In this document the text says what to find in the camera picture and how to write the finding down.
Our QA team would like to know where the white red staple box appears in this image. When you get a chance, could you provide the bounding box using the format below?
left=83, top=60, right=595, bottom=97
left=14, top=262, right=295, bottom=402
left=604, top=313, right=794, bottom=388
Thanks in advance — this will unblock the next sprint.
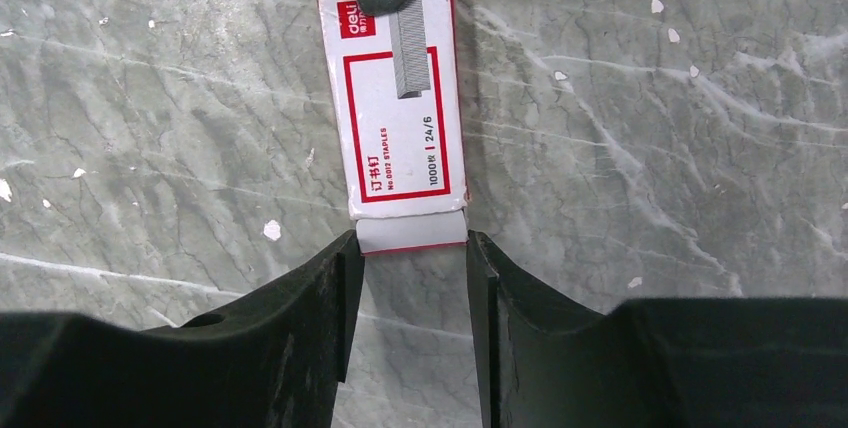
left=317, top=0, right=468, bottom=254

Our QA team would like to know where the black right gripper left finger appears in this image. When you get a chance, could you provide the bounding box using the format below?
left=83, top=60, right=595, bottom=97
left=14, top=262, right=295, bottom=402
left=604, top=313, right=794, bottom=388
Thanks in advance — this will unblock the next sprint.
left=1, top=231, right=365, bottom=427

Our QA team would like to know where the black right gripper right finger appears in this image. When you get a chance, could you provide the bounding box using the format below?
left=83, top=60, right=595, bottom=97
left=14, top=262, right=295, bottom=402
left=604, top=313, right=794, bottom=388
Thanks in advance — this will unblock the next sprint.
left=466, top=231, right=847, bottom=427

